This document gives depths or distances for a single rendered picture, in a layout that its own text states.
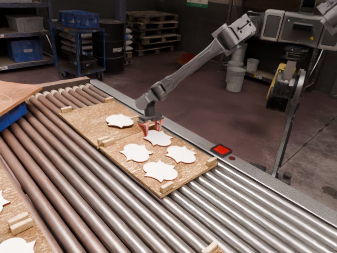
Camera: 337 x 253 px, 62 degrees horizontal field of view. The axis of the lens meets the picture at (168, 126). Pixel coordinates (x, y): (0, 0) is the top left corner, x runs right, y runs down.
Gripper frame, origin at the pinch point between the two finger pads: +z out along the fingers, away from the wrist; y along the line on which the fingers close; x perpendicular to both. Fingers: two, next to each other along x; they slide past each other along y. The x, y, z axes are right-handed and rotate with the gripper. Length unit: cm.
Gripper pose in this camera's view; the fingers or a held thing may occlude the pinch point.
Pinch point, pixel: (151, 132)
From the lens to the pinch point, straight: 138.5
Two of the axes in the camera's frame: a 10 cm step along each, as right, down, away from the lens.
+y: 7.3, -2.6, 6.3
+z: 0.6, 9.4, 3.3
